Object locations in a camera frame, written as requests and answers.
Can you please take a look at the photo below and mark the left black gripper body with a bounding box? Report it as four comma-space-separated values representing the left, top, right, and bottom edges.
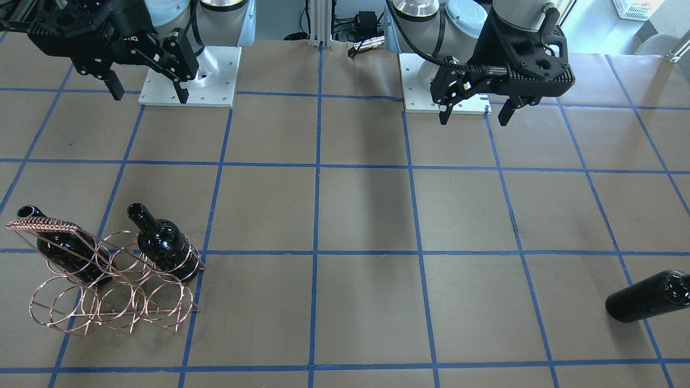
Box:
430, 19, 576, 108

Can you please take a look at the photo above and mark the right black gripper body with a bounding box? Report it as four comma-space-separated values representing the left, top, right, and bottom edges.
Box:
27, 1, 199, 81

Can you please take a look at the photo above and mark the dark wine bottle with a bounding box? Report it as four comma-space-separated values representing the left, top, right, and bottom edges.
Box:
127, 202, 199, 282
605, 270, 689, 323

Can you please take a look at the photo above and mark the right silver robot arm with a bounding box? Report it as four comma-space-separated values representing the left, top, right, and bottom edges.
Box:
3, 1, 256, 107

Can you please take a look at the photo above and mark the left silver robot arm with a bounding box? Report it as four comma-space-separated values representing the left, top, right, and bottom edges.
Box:
384, 1, 576, 126

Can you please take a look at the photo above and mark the dark wine bottle in basket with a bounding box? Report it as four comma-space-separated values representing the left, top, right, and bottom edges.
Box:
127, 202, 199, 282

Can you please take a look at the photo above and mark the black power adapter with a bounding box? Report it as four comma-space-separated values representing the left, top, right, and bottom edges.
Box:
355, 11, 378, 33

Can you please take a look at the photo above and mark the white plastic crate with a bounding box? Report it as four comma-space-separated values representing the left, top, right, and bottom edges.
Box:
612, 0, 664, 22

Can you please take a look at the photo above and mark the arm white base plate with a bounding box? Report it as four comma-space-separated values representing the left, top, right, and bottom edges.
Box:
398, 53, 492, 115
139, 46, 242, 108

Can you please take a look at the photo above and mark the aluminium frame post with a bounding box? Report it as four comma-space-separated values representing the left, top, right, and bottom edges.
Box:
307, 0, 333, 49

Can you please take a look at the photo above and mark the copper wire wine basket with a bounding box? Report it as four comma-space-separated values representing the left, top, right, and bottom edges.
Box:
6, 217, 199, 336

